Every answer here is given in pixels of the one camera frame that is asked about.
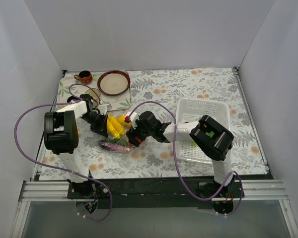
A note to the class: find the brown ceramic cup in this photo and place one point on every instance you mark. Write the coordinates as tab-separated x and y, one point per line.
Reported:
85	77

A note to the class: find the green fake bell pepper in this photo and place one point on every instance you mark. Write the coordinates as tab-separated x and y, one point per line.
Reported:
210	134

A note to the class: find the white perforated plastic basket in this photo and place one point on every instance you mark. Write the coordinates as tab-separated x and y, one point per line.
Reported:
195	117

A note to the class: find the yellow fake banana bunch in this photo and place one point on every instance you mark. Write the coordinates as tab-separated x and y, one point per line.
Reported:
115	128

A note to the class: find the small green fake cucumber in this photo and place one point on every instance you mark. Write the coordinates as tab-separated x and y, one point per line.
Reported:
121	142

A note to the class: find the floral table mat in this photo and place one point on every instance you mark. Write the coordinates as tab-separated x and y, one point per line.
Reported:
159	91

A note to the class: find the floral serving tray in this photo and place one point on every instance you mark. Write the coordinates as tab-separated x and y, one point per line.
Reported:
120	102

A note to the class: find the aluminium frame rail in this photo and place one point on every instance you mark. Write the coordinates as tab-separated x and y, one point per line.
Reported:
62	190

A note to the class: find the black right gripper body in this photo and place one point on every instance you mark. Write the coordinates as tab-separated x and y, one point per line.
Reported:
133	135

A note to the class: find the clear zip top bag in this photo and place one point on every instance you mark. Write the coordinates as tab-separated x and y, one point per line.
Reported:
127	126

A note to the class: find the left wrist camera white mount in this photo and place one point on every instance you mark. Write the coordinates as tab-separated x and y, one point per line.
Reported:
102	107

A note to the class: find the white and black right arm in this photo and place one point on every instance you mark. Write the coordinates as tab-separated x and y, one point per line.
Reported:
223	174

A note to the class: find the dark purple fake eggplant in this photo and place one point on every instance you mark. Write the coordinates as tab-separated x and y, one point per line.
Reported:
113	147

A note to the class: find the red rimmed beige plate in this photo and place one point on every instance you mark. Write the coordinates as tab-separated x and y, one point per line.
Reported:
113	83

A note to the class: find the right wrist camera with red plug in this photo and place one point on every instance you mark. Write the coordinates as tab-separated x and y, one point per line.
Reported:
131	118

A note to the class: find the cream enamel mug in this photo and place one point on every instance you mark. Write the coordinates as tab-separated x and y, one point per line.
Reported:
94	93

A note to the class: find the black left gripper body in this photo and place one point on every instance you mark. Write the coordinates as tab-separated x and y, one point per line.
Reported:
102	125

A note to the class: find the dark blue ceramic cup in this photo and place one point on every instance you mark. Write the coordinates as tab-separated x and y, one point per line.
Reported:
71	99

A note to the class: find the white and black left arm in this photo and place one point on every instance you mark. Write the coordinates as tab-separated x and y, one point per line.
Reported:
61	137

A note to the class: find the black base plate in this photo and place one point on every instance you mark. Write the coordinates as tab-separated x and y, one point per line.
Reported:
202	187

